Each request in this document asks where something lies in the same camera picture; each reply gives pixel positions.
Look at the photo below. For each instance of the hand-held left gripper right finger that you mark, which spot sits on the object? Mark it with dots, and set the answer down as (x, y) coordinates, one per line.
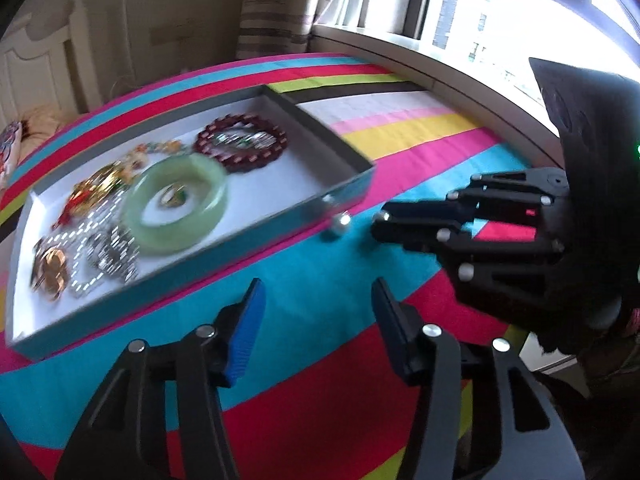
(395, 330)

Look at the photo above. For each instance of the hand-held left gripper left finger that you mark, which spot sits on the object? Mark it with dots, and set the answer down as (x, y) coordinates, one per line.
(245, 340)

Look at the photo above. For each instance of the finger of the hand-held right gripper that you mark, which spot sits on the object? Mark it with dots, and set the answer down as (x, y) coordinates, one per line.
(510, 195)
(500, 270)

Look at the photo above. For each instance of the green jade bangle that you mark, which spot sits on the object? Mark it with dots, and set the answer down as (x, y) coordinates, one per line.
(145, 230)

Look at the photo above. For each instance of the light blue jewelry box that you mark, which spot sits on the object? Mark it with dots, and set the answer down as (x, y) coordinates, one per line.
(280, 180)

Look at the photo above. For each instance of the gold bangle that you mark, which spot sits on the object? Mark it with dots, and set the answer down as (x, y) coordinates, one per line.
(50, 270)

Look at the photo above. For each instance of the gold red brooch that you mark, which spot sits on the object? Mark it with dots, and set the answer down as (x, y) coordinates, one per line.
(97, 190)

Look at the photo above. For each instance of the white window sill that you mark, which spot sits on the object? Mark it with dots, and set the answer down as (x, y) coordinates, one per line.
(425, 60)

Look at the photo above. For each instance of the striped colourful blanket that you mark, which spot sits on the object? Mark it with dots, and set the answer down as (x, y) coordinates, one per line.
(350, 125)

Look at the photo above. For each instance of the dark framed window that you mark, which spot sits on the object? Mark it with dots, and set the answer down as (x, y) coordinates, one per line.
(500, 20)

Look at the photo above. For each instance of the beige curtain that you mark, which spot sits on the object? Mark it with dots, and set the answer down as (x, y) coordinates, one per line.
(280, 10)

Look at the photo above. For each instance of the cream ruffled blanket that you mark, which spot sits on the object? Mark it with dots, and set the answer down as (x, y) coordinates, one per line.
(45, 120)

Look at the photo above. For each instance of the round patterned cushion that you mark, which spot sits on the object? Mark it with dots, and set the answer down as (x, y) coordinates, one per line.
(7, 147)

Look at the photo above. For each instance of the white wooden headboard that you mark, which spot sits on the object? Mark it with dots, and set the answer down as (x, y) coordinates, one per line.
(40, 60)

